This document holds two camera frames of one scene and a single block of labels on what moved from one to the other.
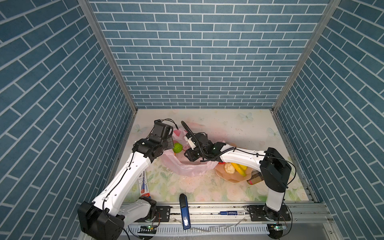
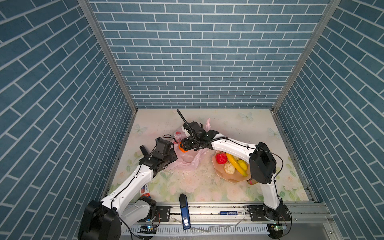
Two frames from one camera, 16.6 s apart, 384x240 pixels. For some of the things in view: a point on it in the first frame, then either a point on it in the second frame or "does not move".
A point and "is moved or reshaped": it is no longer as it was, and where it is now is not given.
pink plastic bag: [191, 168] is moved or reshaped
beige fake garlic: [229, 168] does not move
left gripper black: [169, 139] → [174, 157]
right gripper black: [189, 153] → [184, 144]
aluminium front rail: [302, 213] does not move
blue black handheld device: [185, 216] does not move
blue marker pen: [233, 213] does not move
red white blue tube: [144, 185] does not move
